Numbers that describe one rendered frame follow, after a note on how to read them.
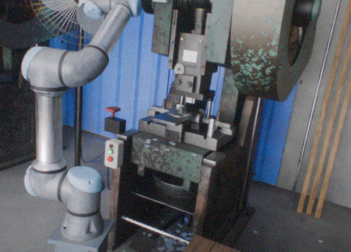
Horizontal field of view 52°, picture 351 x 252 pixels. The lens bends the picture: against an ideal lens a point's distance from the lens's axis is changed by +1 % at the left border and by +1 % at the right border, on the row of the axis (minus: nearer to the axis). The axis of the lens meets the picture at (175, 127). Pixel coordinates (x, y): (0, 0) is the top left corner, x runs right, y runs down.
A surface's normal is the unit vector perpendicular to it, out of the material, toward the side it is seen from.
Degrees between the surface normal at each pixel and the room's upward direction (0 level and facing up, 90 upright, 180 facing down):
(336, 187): 90
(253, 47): 116
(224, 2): 90
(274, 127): 90
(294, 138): 90
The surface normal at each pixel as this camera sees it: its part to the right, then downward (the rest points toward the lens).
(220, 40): -0.45, 0.21
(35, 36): 0.87, 0.23
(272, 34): -0.47, 0.47
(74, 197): -0.22, 0.26
